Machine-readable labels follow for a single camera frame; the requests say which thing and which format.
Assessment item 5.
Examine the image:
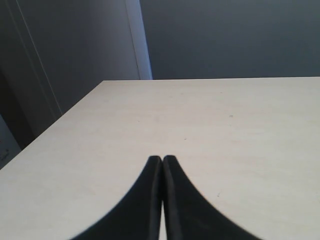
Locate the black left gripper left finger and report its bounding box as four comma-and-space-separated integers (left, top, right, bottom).
74, 155, 163, 240

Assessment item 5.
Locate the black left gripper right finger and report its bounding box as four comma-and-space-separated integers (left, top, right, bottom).
162, 154, 252, 240

